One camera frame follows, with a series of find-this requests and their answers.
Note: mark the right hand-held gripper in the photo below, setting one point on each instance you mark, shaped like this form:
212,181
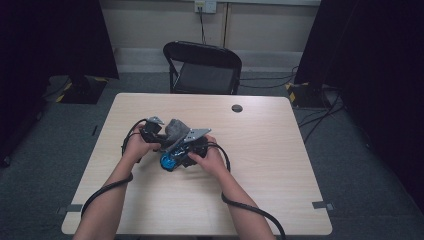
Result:
196,135

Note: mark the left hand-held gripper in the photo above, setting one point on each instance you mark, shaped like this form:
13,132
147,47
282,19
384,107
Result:
151,131

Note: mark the grey terry cloth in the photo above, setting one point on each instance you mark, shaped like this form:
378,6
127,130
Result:
176,131

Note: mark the blue toy car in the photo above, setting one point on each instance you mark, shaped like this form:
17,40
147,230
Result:
168,161

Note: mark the person's left hand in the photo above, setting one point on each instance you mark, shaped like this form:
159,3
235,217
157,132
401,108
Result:
135,148

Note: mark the person's right hand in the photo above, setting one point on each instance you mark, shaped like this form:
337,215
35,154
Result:
213,160

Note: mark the dark round table grommet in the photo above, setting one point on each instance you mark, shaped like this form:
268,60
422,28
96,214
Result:
237,108

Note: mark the black folding chair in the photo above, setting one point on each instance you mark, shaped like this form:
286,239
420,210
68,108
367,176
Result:
205,78

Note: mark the black stand base yellow tape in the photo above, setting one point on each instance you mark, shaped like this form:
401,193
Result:
305,95
83,91

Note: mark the grey tape strip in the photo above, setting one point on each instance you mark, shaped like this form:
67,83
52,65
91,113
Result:
71,208
321,205

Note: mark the white wall socket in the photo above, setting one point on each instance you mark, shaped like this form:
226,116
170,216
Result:
206,6

